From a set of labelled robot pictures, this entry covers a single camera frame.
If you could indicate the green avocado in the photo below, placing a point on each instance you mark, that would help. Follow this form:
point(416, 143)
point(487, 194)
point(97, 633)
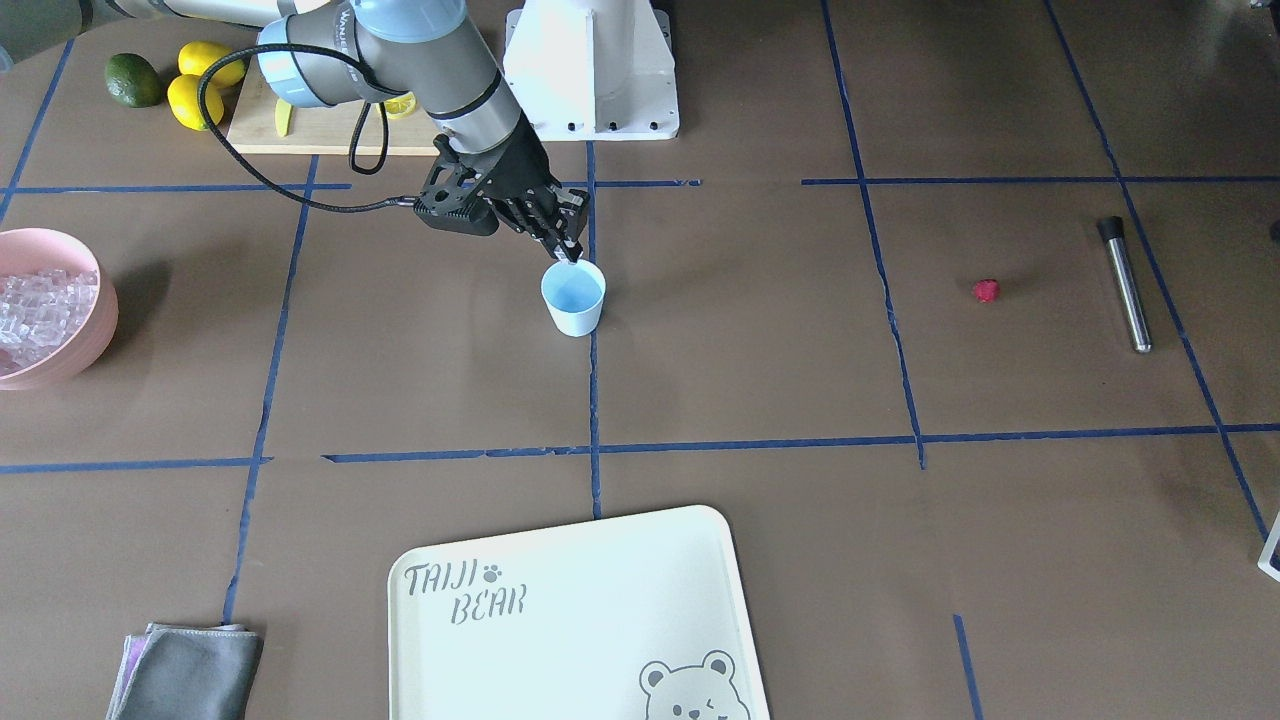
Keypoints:
point(132, 82)

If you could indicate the light blue cup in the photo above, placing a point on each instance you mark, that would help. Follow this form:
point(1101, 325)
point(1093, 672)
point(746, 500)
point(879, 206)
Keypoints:
point(574, 294)

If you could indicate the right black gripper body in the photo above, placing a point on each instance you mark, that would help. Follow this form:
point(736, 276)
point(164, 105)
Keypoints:
point(520, 172)

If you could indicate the pink bowl of ice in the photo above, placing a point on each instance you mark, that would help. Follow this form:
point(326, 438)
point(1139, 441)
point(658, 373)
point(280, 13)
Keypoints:
point(59, 308)

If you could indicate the yellow lemon near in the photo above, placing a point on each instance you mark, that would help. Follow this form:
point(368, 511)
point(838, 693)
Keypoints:
point(192, 108)

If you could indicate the lemon slices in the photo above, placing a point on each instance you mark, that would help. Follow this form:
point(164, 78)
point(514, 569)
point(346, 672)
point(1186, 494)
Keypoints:
point(400, 107)

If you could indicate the cream bear tray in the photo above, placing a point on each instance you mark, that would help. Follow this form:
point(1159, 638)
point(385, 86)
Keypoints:
point(637, 617)

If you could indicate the grey folded cloth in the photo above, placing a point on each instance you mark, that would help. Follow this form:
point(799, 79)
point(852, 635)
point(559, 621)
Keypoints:
point(186, 672)

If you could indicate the yellow lemon far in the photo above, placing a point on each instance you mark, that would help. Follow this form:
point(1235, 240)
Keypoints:
point(198, 56)

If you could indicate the yellow lemon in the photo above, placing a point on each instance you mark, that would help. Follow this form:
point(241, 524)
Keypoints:
point(192, 108)
point(198, 56)

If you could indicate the yellow plastic knife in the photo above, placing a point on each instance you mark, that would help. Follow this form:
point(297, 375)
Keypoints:
point(282, 118)

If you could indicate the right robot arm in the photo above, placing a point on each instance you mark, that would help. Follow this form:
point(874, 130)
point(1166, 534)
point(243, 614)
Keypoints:
point(321, 55)

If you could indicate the wooden cutting board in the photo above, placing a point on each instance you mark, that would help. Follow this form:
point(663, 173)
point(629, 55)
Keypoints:
point(321, 131)

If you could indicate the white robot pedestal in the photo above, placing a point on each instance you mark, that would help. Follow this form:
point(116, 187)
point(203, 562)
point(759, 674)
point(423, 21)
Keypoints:
point(593, 70)

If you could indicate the metal muddler black tip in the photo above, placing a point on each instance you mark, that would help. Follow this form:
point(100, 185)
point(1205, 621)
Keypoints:
point(1112, 235)

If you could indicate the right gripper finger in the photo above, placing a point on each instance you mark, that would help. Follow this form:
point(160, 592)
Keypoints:
point(552, 243)
point(569, 247)

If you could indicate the red strawberry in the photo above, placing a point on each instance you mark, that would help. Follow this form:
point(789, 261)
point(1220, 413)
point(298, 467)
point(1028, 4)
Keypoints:
point(987, 290)

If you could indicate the metal cup rack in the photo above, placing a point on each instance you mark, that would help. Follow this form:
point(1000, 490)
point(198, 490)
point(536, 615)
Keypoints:
point(1268, 561)

